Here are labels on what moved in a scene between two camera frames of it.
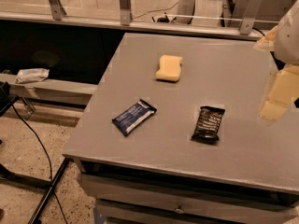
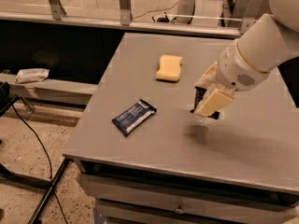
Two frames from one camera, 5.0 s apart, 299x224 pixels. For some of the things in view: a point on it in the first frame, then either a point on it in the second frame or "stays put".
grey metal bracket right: x=255 y=1 stays put
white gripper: x=288 y=37 → x=237 y=68
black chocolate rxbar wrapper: x=207 y=124 → x=199 y=93
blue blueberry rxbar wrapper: x=134 y=117 stays put
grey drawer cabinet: x=126 y=194 stays put
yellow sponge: x=170 y=68 stays put
